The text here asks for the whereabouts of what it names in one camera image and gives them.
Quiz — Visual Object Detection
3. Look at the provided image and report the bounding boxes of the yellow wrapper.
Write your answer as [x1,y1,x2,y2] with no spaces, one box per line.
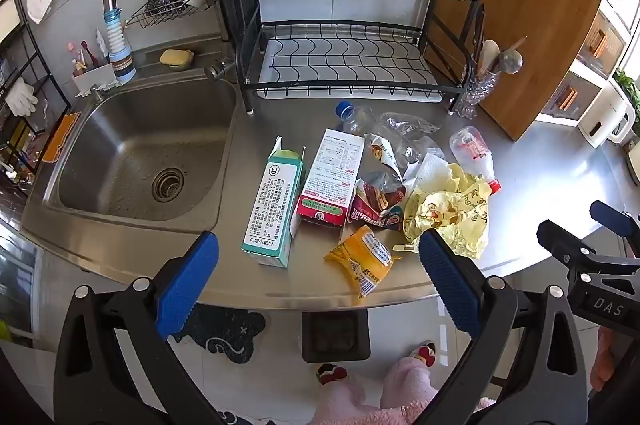
[402,162,493,260]

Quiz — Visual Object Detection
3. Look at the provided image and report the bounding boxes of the metal ladle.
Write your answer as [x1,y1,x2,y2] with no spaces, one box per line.
[500,50,524,74]

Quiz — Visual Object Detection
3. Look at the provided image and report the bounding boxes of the orange rag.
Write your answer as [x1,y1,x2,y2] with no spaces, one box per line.
[45,112,81,163]

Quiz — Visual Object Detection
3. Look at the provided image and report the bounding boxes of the person's pink trouser legs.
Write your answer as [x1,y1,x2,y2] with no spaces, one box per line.
[312,355,496,425]

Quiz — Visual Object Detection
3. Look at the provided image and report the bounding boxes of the clear plastic bag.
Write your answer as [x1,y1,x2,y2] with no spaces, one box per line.
[380,112,441,144]

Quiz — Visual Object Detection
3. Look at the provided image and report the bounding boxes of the small bottle with red cap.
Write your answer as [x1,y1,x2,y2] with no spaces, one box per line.
[448,125,502,196]

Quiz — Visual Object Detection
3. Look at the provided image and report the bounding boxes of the red and white slipper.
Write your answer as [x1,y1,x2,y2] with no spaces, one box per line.
[410,341,438,368]
[316,362,349,387]

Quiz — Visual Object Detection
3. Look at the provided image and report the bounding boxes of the white electric kettle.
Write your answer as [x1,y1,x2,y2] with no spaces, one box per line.
[580,80,637,149]

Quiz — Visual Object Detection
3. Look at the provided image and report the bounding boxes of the stainless steel sink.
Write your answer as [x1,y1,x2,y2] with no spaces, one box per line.
[42,78,241,233]

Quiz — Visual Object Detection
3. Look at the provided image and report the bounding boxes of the teal carton box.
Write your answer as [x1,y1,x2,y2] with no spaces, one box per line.
[241,136,308,270]

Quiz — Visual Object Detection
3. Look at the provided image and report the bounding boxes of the silver snack wrapper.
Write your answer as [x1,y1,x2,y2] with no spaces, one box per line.
[364,132,446,186]

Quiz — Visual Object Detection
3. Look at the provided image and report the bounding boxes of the wooden cutting board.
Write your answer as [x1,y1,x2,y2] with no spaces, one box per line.
[430,0,613,141]

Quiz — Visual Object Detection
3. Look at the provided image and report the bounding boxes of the black floor mat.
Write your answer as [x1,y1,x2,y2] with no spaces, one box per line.
[167,303,268,373]

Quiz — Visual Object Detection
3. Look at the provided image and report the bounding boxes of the green potted plant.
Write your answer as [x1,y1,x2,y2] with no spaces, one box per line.
[614,68,640,116]

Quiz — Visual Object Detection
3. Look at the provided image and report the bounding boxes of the white paper napkin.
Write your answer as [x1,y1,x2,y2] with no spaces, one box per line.
[410,152,453,201]

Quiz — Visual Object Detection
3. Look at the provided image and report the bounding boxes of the wooden spoon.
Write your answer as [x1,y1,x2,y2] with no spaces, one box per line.
[479,40,501,76]

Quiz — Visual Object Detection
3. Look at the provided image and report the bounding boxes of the red brown snack wrapper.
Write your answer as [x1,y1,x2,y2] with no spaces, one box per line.
[350,172,408,233]

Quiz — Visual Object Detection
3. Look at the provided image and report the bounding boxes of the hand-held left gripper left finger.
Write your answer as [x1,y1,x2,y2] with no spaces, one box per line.
[53,231,223,425]

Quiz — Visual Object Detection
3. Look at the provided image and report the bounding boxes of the yellow soap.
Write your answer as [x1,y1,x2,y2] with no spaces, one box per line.
[160,49,195,69]

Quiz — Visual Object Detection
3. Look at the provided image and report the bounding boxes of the white glove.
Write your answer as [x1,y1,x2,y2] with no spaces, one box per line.
[7,79,40,117]

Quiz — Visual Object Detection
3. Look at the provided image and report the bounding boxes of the red and white carton box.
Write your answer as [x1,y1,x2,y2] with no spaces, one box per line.
[295,128,366,230]

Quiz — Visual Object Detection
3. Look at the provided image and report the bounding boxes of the black dish rack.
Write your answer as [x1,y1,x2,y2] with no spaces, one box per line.
[212,0,508,116]

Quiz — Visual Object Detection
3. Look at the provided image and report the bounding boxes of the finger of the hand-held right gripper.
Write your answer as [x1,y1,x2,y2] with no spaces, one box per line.
[589,200,640,240]
[536,219,640,278]

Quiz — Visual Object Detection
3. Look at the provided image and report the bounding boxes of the person's right hand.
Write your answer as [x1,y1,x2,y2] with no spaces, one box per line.
[590,327,621,393]

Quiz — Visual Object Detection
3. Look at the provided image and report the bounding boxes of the wire sponge basket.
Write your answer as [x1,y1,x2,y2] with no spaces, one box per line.
[125,0,218,28]

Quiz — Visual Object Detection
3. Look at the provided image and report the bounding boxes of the white drawer cabinet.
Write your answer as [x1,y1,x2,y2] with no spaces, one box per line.
[537,0,640,128]

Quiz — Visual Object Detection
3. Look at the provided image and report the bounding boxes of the steel wool scrubber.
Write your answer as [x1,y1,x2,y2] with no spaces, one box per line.
[145,0,191,16]

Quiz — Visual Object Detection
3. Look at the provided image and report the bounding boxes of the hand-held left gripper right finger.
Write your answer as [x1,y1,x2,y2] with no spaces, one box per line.
[418,228,588,425]

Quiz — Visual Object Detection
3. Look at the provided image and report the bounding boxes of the clear bottle with blue cap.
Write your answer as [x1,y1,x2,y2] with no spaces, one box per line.
[334,100,388,137]

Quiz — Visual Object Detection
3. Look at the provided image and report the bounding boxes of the white toothbrush holder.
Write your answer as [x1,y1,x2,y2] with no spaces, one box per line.
[71,62,121,93]

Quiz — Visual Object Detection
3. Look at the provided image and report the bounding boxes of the glass utensil holder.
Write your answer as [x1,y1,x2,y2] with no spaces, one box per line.
[452,65,501,118]

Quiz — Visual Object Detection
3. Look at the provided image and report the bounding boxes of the orange snack packet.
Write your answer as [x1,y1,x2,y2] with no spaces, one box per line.
[323,225,403,301]

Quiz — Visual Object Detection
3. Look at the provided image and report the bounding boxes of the black wire shelf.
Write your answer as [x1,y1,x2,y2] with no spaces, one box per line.
[0,0,73,176]

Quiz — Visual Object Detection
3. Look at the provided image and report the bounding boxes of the sink drain strainer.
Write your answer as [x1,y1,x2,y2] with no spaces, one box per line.
[151,168,186,201]

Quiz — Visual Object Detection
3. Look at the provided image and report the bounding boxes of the faucet lever handle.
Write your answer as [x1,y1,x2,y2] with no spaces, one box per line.
[204,58,236,81]

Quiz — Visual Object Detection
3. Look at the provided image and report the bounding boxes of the dark square waste bin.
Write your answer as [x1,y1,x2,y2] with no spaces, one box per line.
[301,311,370,363]

